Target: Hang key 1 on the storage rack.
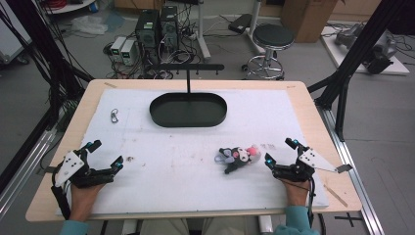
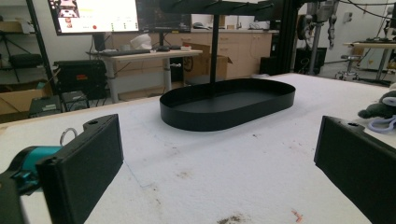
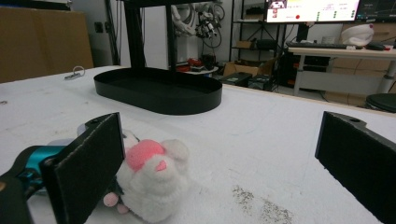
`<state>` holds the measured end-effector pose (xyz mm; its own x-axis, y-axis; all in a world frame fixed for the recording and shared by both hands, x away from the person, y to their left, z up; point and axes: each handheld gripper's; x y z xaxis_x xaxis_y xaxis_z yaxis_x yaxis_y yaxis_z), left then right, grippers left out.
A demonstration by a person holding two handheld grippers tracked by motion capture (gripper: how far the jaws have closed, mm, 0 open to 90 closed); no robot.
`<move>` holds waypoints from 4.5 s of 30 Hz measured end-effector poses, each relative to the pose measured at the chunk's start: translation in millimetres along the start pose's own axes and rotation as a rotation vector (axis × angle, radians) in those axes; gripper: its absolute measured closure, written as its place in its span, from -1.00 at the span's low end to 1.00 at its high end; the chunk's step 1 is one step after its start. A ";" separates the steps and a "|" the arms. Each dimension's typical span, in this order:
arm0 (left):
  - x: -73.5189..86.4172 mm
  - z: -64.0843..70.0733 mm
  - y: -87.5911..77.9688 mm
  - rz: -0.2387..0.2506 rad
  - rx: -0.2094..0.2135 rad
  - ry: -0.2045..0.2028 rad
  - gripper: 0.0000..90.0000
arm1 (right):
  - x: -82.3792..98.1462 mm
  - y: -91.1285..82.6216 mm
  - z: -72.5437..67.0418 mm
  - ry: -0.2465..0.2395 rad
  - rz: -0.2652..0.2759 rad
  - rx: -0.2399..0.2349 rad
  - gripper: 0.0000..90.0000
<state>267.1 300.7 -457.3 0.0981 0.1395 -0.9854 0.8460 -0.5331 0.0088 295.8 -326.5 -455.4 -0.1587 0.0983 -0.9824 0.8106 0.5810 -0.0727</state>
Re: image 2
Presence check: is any black metal frame post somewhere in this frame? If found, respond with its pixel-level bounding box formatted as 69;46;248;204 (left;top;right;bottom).
25;0;59;94
277;0;301;77

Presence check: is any white foam mat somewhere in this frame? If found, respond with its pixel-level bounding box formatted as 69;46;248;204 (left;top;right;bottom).
0;73;396;224

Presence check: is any dark computer monitor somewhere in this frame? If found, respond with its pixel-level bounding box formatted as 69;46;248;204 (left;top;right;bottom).
135;0;192;34

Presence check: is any open brown cardboard box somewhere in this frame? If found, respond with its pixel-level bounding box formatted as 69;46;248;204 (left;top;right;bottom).
0;81;54;124

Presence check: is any lit computer monitor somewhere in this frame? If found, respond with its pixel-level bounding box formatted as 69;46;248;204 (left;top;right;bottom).
47;0;140;35

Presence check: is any black keyboard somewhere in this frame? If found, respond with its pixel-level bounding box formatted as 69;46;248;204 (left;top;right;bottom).
100;49;152;58

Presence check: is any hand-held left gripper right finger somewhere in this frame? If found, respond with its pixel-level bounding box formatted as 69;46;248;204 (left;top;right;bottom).
313;115;396;224

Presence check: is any white crumpled bag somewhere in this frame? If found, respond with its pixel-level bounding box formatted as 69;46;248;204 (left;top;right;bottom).
130;33;153;50

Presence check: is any chrome stool with grey seat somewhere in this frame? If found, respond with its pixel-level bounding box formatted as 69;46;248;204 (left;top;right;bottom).
334;54;364;82

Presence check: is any wooden work table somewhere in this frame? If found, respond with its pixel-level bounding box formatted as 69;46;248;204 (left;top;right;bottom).
343;41;396;82

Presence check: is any silver metal key ring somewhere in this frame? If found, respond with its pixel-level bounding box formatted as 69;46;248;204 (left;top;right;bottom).
59;127;78;147

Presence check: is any grey plush toy keychain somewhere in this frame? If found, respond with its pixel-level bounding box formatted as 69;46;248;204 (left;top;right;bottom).
358;83;396;134

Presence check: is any wooden cabinet row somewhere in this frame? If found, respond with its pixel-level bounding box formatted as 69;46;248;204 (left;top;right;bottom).
110;28;279;80

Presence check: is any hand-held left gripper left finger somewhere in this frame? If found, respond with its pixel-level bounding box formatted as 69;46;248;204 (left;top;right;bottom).
35;113;124;224

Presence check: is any black box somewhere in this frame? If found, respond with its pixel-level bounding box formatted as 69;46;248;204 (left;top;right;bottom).
293;47;328;76

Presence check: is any black bag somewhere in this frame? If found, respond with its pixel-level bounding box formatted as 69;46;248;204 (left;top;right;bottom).
8;53;45;70

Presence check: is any black oval tray hook rack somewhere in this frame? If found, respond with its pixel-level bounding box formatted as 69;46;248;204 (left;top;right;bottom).
159;0;296;133

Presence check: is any black equipment case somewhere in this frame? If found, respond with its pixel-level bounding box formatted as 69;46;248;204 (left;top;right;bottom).
53;59;107;101

